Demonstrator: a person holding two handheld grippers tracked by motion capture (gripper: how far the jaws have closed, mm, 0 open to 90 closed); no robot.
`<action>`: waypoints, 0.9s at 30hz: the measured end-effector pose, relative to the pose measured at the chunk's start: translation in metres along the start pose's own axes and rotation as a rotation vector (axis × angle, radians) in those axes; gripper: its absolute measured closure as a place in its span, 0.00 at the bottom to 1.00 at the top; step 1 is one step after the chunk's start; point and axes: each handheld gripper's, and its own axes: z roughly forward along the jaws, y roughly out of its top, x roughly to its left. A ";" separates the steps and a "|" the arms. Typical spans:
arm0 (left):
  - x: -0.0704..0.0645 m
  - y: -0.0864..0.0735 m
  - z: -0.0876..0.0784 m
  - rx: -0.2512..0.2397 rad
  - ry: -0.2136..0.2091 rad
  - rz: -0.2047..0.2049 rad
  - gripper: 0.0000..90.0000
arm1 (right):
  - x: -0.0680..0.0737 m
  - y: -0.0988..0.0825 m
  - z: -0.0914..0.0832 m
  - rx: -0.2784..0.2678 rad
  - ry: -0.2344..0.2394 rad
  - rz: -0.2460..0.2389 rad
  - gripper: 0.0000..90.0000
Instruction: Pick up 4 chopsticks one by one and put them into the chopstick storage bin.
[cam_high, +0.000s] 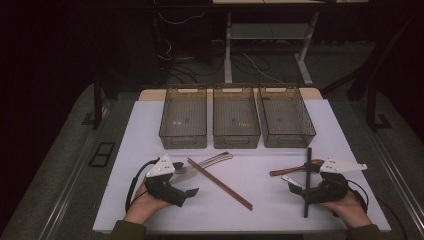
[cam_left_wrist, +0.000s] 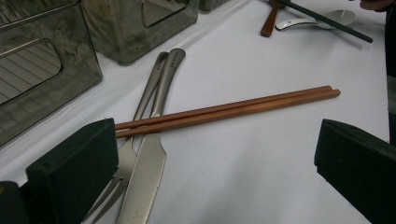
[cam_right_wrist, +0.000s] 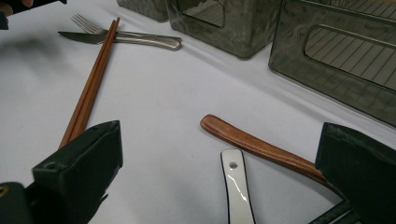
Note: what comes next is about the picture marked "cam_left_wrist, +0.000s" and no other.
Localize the white table cover sheet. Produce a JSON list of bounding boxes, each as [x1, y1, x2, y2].
[[0, 0, 396, 224]]

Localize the black chopstick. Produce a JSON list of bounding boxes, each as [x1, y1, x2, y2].
[[276, 0, 375, 44]]

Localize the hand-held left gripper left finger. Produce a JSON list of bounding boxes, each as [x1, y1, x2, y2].
[[26, 117, 120, 224]]

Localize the white ceramic spoon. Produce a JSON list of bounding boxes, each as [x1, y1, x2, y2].
[[275, 9, 357, 32]]

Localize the smoky transparent plastic bin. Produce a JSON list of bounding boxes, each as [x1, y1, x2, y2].
[[198, 0, 233, 12], [81, 0, 200, 66], [0, 0, 104, 147]]

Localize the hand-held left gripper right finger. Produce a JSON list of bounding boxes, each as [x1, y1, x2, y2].
[[313, 118, 396, 224]]

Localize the brown wooden chopstick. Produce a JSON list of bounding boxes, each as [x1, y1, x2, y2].
[[114, 85, 334, 131], [115, 89, 342, 139]]

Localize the steel fork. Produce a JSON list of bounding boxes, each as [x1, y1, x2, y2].
[[82, 50, 170, 224]]

